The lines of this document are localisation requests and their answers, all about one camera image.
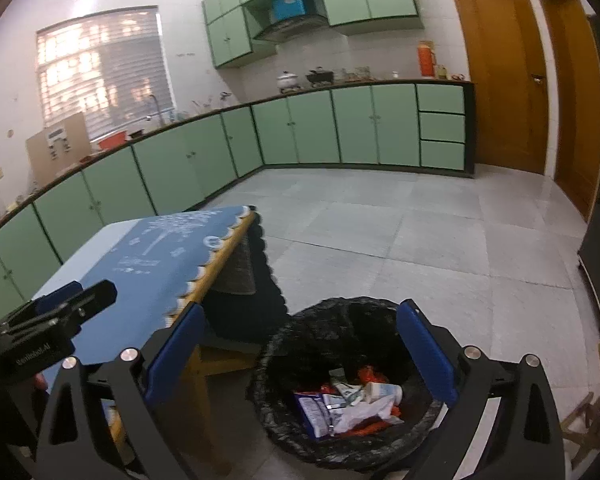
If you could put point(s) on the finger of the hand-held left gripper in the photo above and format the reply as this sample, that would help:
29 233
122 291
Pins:
95 296
55 299

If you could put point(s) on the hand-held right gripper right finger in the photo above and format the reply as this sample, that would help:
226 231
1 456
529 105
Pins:
425 355

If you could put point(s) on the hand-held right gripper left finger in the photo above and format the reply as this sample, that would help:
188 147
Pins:
180 350

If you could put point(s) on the paper cup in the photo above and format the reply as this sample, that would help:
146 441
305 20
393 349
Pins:
380 391

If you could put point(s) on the red plastic bag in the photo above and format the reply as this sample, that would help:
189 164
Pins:
367 374

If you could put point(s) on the green wrapper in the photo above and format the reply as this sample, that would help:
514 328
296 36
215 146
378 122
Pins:
347 391

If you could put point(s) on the white tissue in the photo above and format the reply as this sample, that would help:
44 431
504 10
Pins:
360 412

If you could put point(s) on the black trash bin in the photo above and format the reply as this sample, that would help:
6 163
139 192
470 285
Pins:
290 350

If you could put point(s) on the blue white snack packet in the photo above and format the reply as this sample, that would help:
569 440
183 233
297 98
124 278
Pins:
312 412

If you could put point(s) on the blue printed tablecloth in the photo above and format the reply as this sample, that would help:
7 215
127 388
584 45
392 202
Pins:
145 260

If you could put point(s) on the wooden table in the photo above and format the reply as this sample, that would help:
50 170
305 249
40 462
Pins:
220 265

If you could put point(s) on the grey woven panel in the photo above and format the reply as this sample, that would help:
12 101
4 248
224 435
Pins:
235 270

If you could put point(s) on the cardboard box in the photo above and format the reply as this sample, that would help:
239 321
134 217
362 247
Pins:
65 155

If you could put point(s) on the red basin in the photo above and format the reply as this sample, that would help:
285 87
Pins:
112 141

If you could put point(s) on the wooden stool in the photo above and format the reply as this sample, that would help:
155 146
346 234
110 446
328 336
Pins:
587 430

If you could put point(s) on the kitchen faucet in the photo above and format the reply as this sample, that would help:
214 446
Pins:
156 107

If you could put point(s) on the window with blinds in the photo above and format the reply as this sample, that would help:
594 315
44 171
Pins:
80 70

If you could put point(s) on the green lower cabinets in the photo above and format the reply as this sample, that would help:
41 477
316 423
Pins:
310 130

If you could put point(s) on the wooden door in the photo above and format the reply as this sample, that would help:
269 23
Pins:
500 60
575 110

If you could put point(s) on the white pot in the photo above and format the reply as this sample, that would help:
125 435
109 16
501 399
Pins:
287 81

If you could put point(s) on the orange thermos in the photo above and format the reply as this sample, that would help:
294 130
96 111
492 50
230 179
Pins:
426 60

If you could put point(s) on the black wok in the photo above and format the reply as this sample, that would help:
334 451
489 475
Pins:
320 77

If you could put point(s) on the range hood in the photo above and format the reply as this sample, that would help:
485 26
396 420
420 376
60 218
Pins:
290 29

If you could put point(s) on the blue box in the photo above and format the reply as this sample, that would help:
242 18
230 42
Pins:
287 5

